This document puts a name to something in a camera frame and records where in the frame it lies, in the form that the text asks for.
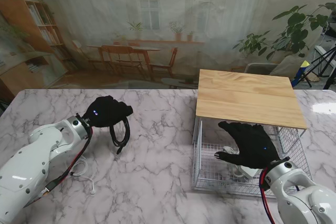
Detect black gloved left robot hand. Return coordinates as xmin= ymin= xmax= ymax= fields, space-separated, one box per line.
xmin=83 ymin=95 xmax=134 ymax=129

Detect right arm red black cables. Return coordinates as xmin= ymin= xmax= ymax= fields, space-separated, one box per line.
xmin=259 ymin=167 xmax=276 ymax=224

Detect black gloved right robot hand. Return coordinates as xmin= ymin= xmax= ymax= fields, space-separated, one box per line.
xmin=214 ymin=121 xmax=281 ymax=170

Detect printed room scene backdrop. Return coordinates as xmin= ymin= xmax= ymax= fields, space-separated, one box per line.
xmin=0 ymin=0 xmax=336 ymax=90

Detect arm red black cables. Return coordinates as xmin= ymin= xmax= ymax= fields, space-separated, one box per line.
xmin=23 ymin=126 xmax=95 ymax=206
xmin=259 ymin=167 xmax=276 ymax=224

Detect white wired earphones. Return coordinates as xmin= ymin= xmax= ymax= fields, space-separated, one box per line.
xmin=68 ymin=155 xmax=97 ymax=196

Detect white wire mesh drawer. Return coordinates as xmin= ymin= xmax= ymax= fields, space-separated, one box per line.
xmin=191 ymin=124 xmax=313 ymax=198

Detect black tripod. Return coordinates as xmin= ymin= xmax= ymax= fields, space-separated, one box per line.
xmin=311 ymin=39 xmax=336 ymax=90

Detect black cable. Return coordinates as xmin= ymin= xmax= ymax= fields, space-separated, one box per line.
xmin=109 ymin=115 xmax=131 ymax=156

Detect left arm red black cables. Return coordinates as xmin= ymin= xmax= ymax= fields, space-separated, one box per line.
xmin=23 ymin=126 xmax=95 ymax=206

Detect yellow and blue object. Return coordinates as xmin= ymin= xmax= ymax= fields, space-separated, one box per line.
xmin=290 ymin=60 xmax=313 ymax=88

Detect white power strip with cord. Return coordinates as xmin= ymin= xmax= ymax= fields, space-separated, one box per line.
xmin=222 ymin=145 xmax=261 ymax=180

